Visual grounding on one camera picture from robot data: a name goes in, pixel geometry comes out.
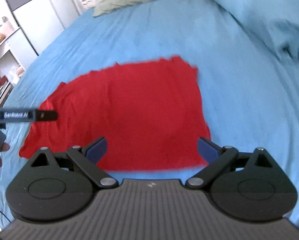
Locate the red knit sweater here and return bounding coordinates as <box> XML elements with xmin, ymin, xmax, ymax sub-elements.
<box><xmin>19</xmin><ymin>56</ymin><xmax>210</xmax><ymax>172</ymax></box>

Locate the light blue bed sheet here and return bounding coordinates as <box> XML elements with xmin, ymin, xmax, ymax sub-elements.
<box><xmin>5</xmin><ymin>0</ymin><xmax>299</xmax><ymax>226</ymax></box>

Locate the blue crumpled duvet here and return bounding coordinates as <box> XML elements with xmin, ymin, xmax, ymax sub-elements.
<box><xmin>214</xmin><ymin>0</ymin><xmax>299</xmax><ymax>62</ymax></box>

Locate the white shelf unit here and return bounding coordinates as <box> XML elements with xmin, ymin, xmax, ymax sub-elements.
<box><xmin>0</xmin><ymin>0</ymin><xmax>39</xmax><ymax>108</ymax></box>

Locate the white wardrobe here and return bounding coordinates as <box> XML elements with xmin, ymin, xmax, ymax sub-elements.
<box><xmin>6</xmin><ymin>0</ymin><xmax>80</xmax><ymax>55</ymax></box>

